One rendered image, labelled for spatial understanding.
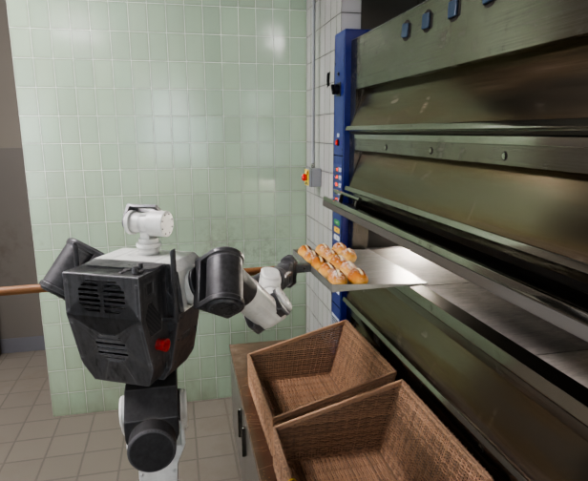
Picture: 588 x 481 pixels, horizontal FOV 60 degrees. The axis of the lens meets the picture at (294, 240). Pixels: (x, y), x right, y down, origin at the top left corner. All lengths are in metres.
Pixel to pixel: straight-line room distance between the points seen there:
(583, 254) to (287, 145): 2.29
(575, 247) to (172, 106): 2.42
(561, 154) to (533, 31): 0.28
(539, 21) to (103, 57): 2.37
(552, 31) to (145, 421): 1.25
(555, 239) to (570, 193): 0.10
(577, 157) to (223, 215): 2.33
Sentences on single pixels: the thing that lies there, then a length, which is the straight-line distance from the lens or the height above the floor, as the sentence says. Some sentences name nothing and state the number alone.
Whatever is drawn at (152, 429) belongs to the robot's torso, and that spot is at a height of 1.03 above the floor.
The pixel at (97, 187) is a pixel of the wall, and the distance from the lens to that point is 3.14.
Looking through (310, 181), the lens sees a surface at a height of 1.44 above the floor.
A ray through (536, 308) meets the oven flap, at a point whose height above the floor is 1.40.
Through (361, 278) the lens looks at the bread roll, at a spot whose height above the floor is 1.21.
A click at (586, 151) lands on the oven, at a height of 1.67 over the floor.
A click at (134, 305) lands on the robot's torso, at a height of 1.34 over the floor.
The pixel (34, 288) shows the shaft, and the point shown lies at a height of 1.19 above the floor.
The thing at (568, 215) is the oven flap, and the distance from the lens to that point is 1.17.
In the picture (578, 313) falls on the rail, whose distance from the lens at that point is 0.94.
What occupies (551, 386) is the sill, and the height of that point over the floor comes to 1.17.
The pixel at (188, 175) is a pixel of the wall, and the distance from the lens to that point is 3.09.
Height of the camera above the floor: 1.71
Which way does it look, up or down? 12 degrees down
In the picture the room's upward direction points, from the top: straight up
